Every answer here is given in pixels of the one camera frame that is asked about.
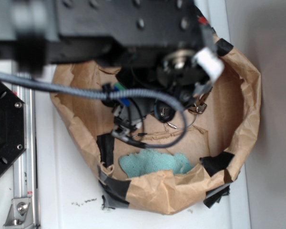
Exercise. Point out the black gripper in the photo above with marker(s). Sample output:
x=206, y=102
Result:
x=152, y=91

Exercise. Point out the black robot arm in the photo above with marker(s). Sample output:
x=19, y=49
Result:
x=164, y=49

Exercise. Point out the right key pair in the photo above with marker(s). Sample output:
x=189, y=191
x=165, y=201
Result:
x=198, y=109

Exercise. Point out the brown paper bag bin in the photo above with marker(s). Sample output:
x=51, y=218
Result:
x=216, y=146

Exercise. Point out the teal cloth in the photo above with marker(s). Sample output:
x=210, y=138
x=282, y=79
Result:
x=149, y=161

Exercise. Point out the white cable label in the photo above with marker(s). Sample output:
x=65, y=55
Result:
x=210, y=63

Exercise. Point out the black hexagonal mount plate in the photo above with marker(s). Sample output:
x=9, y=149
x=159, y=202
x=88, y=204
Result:
x=12, y=128

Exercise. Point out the aluminium rail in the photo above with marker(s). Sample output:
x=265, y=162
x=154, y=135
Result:
x=25, y=179

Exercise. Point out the metal corner bracket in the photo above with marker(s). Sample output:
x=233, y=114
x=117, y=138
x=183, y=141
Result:
x=20, y=214

